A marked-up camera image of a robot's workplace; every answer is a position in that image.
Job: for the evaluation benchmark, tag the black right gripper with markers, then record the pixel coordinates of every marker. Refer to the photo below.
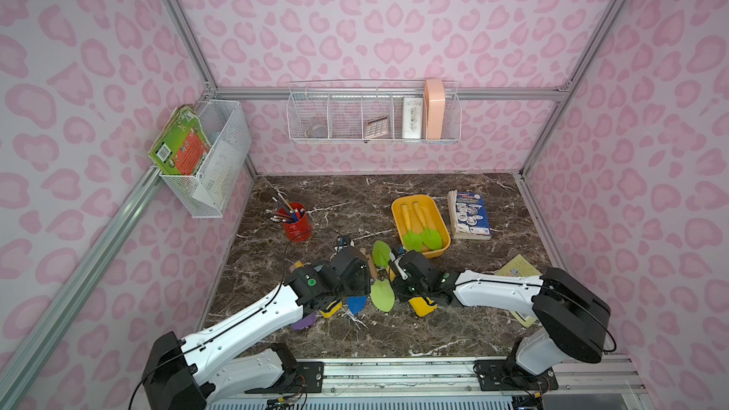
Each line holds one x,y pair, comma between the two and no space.
402,279

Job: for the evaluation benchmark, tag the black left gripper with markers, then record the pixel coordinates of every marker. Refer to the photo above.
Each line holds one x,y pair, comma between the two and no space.
361,276

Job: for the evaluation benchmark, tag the light green shovel wooden handle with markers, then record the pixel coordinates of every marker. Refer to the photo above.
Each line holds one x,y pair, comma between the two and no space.
381,293

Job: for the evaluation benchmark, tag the dark green shovel yellow handle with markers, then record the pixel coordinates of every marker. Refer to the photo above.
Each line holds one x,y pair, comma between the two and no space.
412,241

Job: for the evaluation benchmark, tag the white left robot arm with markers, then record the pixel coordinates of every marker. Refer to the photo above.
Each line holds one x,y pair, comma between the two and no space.
208,366

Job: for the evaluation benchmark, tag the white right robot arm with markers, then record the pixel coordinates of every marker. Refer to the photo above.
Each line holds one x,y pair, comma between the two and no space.
574,321

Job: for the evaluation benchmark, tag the purple plastic shovel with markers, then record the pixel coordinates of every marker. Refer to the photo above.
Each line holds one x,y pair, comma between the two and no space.
307,322

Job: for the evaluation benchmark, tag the yellow plastic storage box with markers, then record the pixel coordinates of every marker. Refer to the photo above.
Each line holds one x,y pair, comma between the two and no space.
430,206

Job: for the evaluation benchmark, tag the white box in shelf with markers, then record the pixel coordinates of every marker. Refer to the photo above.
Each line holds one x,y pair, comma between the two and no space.
412,118

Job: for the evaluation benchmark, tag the yellow plastic scoop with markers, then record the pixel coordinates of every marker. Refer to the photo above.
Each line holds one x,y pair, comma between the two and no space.
331,309

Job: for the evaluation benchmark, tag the red pen cup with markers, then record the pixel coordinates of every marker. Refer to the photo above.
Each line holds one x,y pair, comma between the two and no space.
298,228

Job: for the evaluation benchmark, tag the yellow green booklet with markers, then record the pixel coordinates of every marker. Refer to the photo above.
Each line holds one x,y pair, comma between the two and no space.
519,267

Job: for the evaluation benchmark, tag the round glass jar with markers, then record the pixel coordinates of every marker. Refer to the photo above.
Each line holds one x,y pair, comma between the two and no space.
317,130

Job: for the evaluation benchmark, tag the small brown palette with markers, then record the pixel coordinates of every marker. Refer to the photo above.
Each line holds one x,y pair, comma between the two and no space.
378,128

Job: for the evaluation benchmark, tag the pink case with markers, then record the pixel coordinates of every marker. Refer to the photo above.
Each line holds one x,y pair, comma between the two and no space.
434,98

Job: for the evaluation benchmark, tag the green red book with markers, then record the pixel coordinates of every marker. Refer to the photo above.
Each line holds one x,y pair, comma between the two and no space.
182,146

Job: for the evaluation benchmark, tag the blue shovel wooden handle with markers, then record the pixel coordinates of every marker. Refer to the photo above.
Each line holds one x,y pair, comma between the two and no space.
356,304

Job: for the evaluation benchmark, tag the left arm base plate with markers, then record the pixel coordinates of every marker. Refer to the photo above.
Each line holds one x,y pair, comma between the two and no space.
295,376

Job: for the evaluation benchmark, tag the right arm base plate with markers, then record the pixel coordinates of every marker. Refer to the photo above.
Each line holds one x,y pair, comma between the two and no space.
500,375

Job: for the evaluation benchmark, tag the white wire wall shelf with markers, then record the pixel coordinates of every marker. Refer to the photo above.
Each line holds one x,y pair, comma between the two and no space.
346,108

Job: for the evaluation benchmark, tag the white wire wall basket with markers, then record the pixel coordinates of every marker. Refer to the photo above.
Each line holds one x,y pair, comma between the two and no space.
208,193

